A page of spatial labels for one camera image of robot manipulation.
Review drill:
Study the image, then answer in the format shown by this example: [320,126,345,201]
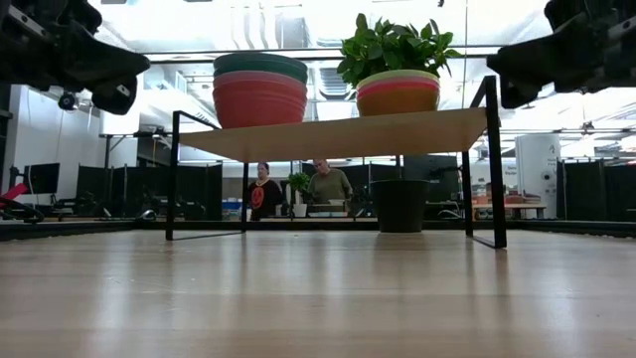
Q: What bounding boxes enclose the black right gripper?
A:
[486,0,636,109]

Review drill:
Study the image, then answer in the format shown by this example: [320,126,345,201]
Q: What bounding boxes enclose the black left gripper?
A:
[0,0,150,114]

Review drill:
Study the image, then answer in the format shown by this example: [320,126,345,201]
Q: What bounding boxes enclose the yellow plastic bowl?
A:
[356,69,441,86]

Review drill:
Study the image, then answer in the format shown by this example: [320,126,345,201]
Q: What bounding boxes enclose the orange-red plastic bowl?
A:
[357,85,441,99]

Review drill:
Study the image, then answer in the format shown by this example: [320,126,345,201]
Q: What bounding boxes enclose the blue plastic bowl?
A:
[214,52,308,66]

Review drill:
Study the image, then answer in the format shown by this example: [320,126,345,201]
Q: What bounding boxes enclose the teal green plastic bowl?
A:
[213,55,309,85]

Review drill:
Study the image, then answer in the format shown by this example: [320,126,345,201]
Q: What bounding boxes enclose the pink plastic bowl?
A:
[213,71,308,93]

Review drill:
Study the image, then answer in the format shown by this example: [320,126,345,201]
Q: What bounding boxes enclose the red plastic bowl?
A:
[213,82,308,129]

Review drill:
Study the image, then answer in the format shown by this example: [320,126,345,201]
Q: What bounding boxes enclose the wooden shelf black metal legs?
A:
[165,75,508,250]

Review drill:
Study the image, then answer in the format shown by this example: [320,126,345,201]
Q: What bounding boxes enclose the white tall appliance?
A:
[515,133,562,220]

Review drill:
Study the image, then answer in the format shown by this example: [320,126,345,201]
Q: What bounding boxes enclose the black background monitor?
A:
[23,162,62,196]

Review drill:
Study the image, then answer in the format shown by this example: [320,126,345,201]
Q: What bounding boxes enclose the green potted plant black pot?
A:
[336,13,466,234]

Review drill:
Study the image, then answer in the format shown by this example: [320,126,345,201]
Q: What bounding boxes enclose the black partition screen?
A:
[74,163,225,220]
[556,158,636,223]

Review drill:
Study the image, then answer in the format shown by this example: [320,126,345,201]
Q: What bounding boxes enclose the light wooden bench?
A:
[471,201,548,220]

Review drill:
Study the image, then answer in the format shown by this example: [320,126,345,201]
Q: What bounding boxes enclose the red angled bar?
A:
[0,182,30,205]

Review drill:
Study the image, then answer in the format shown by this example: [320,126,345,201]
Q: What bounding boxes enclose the person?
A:
[306,158,354,205]
[246,161,285,223]

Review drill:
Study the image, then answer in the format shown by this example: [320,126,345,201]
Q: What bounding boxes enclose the small plant white pot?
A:
[287,171,312,219]

